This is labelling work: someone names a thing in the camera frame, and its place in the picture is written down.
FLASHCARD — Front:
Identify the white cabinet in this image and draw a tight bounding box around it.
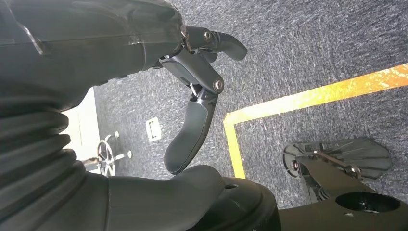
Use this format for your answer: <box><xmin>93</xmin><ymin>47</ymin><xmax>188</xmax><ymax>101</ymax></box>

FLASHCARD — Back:
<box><xmin>60</xmin><ymin>88</ymin><xmax>102</xmax><ymax>174</ymax></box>

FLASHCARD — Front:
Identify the white floor socket plate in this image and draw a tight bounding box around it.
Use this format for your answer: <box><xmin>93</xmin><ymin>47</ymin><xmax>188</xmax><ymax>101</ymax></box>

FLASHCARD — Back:
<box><xmin>145</xmin><ymin>117</ymin><xmax>162</xmax><ymax>142</ymax></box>

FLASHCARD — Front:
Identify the chrome chair base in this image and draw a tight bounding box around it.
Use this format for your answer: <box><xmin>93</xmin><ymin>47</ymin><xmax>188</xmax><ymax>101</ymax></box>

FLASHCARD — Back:
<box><xmin>83</xmin><ymin>131</ymin><xmax>133</xmax><ymax>177</ymax></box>

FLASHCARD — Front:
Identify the black robot waist housing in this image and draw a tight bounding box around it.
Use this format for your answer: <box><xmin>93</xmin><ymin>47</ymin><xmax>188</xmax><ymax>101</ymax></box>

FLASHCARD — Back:
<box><xmin>191</xmin><ymin>177</ymin><xmax>282</xmax><ymax>231</ymax></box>

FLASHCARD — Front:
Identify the yellow floor tape line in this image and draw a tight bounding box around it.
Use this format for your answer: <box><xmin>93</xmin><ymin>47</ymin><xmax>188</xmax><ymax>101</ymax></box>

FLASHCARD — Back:
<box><xmin>223</xmin><ymin>63</ymin><xmax>408</xmax><ymax>179</ymax></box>

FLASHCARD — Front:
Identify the black robot foot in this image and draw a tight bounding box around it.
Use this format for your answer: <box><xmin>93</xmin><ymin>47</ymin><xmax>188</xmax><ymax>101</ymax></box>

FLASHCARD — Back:
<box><xmin>282</xmin><ymin>138</ymin><xmax>393</xmax><ymax>180</ymax></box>

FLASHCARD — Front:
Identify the black robot leg bracket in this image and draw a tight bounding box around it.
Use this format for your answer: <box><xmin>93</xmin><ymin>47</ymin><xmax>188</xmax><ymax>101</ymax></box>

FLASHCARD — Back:
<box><xmin>279</xmin><ymin>156</ymin><xmax>408</xmax><ymax>231</ymax></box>

